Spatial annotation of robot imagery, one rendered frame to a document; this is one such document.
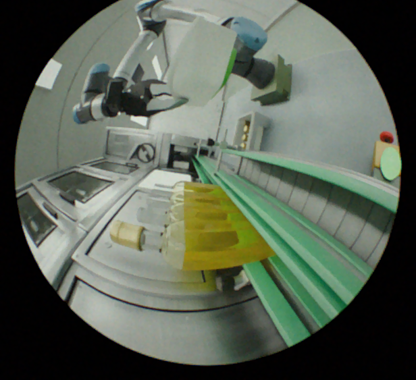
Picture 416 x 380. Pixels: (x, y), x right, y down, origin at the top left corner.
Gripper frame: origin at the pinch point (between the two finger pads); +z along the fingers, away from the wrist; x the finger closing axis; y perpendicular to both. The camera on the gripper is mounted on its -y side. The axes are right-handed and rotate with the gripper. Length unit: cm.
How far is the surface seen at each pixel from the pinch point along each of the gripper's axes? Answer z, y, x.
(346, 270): 14.8, -28.9, 15.2
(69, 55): -152, 40, -97
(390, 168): 24.7, -29.4, 4.6
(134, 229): -4.5, -15.8, 18.8
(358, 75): 37.9, -23.4, -19.2
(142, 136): -49, 98, 13
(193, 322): 1.9, -27.2, 36.6
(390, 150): 25.2, -28.9, 2.2
